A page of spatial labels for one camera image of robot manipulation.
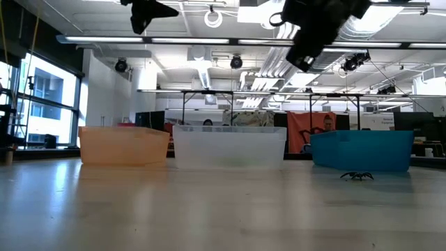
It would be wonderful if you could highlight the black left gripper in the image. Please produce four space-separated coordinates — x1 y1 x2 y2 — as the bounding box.
120 0 180 35

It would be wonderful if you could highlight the clear plastic bin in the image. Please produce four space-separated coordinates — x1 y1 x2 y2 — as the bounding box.
172 125 287 171

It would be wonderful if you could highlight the black plastic spider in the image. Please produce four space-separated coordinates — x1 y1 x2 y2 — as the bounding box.
339 171 375 181

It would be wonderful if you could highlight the black ceiling spot lamp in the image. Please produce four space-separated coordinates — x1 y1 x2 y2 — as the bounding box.
114 58 129 73
229 54 244 70
341 52 371 73

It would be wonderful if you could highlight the long ceiling light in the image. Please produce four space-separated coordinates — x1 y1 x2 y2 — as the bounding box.
55 33 231 45
408 42 446 49
330 41 402 49

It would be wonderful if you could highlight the orange cloth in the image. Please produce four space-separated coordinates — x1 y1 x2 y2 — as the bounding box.
287 111 337 154

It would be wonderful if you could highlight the black partition panel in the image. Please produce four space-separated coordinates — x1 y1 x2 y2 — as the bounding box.
273 112 290 154

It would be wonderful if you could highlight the black monitor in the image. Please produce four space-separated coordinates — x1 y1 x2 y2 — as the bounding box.
134 111 166 132
393 111 446 147

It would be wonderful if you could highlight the grey patterned tarp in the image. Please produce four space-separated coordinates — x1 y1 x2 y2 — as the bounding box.
222 110 276 127

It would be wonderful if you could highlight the teal plastic bin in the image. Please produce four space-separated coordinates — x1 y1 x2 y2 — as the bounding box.
309 130 415 172

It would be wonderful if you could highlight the orange plastic bin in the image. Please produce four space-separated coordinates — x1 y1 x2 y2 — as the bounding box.
78 125 171 167

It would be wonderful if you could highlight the large window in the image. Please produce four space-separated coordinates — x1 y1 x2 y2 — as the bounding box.
0 52 83 151

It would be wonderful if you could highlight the white ceiling ring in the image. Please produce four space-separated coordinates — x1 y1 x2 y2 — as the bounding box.
203 9 224 29

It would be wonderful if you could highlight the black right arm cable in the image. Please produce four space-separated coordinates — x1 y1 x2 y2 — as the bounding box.
269 12 285 28

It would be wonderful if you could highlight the white ceiling duct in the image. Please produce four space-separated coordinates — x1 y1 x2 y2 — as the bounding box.
187 45 214 90

